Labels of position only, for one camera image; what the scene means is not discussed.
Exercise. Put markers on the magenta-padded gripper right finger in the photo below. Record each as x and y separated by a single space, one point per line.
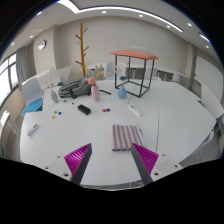
148 159

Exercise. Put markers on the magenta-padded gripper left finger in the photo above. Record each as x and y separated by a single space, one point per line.
78 160

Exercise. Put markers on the grey purple striped towel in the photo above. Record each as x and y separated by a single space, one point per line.
125 136

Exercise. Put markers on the white whiteboard eraser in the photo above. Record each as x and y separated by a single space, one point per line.
135 110

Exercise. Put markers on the blue round magnet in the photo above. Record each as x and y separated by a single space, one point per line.
108 109
60 113

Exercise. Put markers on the black rectangular case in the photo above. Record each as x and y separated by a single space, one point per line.
84 109

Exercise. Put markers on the green round magnet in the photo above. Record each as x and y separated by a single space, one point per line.
55 112

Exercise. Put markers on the white remote control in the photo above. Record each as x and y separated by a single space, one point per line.
33 129

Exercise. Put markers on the red round magnet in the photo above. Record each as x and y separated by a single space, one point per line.
104 110

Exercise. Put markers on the black and white marker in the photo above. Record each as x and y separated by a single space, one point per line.
69 102

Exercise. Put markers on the green vase with dried flowers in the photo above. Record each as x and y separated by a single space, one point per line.
54 97

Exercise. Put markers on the pink vase with flowers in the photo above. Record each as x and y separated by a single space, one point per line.
95 92

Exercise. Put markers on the grey backpack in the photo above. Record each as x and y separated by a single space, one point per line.
75 88

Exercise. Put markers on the blue vase with dried flowers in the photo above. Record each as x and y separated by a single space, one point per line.
122 92

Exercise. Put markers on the black pen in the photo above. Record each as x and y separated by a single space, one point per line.
105 91

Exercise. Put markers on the white chair with blue seat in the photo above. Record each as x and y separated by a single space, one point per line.
31 91

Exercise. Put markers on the window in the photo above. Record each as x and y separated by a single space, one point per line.
6 76

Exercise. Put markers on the grey curtain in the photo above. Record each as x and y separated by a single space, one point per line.
22 65

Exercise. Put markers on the wooden coat rack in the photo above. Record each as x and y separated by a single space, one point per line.
82 46

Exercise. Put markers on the ceiling spot lights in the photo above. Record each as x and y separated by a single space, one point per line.
104 11

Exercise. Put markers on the curved ceiling light strip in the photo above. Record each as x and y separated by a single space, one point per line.
133 9

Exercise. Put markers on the black frame orange top stand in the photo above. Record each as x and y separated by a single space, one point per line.
133 53

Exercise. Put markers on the round wall clock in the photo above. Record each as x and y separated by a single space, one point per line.
41 44

